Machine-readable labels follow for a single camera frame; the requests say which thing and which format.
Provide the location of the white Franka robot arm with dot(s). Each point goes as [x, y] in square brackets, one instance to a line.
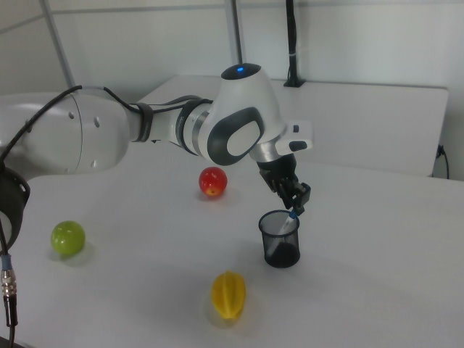
[246, 98]

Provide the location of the black camera pole with clamp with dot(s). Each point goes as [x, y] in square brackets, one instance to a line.
[292, 43]

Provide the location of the grey partition frame post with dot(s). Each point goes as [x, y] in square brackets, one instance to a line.
[59, 43]
[237, 32]

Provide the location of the black mesh pen cup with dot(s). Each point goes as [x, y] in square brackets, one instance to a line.
[282, 253]

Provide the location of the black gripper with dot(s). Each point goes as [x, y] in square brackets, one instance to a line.
[281, 168]

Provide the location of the red plastic apple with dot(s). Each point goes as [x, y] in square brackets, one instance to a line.
[213, 181]

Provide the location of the yellow plastic starfruit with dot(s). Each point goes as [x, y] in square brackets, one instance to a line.
[229, 295]

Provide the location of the white marker pen blue cap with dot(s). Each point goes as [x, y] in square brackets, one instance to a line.
[284, 226]

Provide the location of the green plastic apple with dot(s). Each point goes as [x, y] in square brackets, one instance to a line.
[67, 237]

